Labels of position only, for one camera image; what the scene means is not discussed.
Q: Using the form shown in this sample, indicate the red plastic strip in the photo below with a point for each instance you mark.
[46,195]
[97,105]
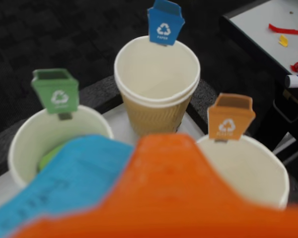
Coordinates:
[285,30]

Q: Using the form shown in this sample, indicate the small yellow scrap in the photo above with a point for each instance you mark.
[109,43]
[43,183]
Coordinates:
[283,41]

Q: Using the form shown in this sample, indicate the blue recycling bin label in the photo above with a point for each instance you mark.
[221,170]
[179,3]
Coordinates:
[165,24]

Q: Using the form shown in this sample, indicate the paper cup with green label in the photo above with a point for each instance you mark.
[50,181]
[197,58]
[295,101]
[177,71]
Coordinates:
[34,131]

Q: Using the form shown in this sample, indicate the green paper wad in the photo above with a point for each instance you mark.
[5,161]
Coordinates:
[48,158]

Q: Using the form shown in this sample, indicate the paper cup with orange label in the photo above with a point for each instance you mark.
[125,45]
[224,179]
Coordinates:
[248,168]

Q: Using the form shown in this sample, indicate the paper cup with blue label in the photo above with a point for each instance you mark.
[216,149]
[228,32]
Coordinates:
[156,81]

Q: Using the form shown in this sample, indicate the green recycling bin label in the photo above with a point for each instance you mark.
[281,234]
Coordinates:
[57,94]

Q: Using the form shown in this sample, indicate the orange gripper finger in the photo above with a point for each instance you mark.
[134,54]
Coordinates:
[169,188]

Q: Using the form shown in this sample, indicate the white side table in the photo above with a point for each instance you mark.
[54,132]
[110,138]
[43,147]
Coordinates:
[268,27]

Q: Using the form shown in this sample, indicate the blue paper wad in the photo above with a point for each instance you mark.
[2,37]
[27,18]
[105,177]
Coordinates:
[72,173]

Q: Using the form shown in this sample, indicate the orange recycling bin label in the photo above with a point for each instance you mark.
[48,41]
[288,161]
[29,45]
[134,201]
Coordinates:
[228,119]

